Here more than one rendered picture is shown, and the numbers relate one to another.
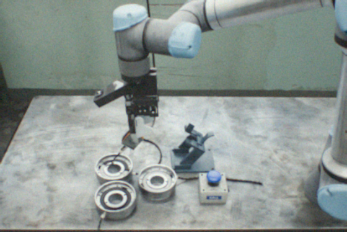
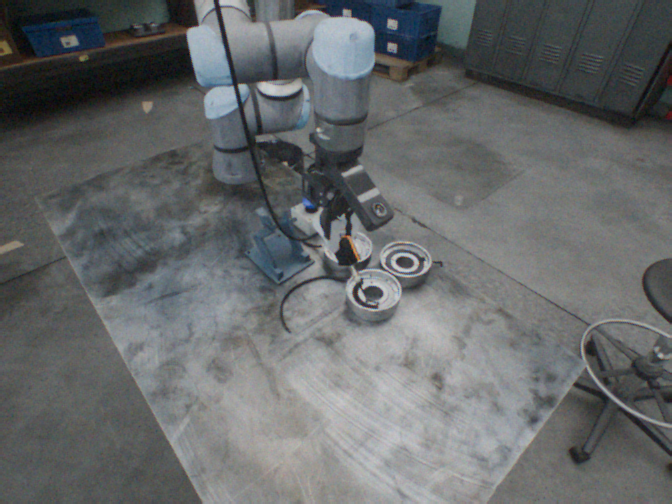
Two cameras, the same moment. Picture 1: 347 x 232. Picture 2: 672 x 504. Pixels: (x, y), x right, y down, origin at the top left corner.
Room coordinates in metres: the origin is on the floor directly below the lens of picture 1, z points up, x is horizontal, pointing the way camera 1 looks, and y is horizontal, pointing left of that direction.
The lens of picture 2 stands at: (1.13, 0.50, 1.40)
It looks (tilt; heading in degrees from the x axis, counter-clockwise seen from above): 43 degrees down; 230
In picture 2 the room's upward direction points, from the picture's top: straight up
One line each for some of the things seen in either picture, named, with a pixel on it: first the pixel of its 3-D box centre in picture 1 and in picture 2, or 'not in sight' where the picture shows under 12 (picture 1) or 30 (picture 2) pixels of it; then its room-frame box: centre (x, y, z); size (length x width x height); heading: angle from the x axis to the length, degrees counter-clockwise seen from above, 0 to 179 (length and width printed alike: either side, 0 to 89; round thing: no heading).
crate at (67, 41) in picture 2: not in sight; (62, 32); (0.61, -3.57, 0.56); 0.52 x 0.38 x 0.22; 179
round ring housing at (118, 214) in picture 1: (116, 200); (404, 265); (0.65, 0.14, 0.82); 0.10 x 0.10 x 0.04
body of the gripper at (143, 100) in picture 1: (140, 92); (335, 173); (0.79, 0.08, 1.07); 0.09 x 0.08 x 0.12; 92
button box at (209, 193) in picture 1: (214, 187); (310, 214); (0.71, -0.12, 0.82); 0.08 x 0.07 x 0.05; 92
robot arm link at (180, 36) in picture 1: (175, 36); (309, 48); (0.77, 0.00, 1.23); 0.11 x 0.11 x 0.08; 68
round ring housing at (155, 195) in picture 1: (157, 182); (347, 253); (0.72, 0.04, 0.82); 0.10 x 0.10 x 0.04
